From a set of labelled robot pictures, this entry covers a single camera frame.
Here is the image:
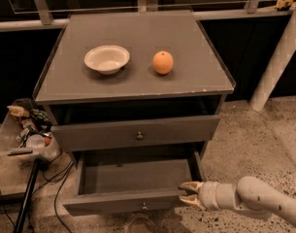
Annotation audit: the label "orange fruit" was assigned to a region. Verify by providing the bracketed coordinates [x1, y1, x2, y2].
[152, 50, 174, 75]

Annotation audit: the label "black cable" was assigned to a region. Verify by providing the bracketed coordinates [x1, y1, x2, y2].
[0, 152, 76, 233]

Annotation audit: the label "black pole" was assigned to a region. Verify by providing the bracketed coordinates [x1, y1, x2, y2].
[14, 159, 41, 233]

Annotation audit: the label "clutter items in bin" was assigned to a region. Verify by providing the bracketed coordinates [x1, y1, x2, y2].
[8, 105, 52, 148]

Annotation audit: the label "white bowl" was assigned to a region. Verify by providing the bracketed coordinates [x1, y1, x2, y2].
[84, 45, 130, 75]

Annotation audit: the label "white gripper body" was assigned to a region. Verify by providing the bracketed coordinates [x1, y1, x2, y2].
[198, 182, 220, 211]

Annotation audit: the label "grey drawer cabinet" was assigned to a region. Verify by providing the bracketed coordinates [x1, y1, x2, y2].
[32, 10, 237, 180]

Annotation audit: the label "metal railing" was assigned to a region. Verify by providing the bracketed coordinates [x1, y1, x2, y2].
[0, 0, 296, 32]

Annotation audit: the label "white diagonal pole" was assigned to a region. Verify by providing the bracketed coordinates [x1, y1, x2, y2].
[249, 8, 296, 112]

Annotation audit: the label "grey drawer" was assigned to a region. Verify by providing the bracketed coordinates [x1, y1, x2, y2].
[63, 150, 201, 216]
[52, 115, 220, 151]

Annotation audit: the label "clear plastic bin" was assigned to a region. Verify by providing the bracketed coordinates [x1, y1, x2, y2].
[0, 98, 60, 162]

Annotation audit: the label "yellow clamp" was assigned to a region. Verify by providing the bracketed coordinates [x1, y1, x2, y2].
[275, 0, 296, 11]

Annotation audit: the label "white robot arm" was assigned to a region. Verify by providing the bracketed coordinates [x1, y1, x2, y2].
[179, 176, 296, 228]

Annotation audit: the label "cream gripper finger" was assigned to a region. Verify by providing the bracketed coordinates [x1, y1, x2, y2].
[179, 194, 205, 210]
[180, 182, 203, 193]

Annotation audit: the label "grey top drawer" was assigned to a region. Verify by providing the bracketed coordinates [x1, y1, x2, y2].
[52, 115, 220, 151]

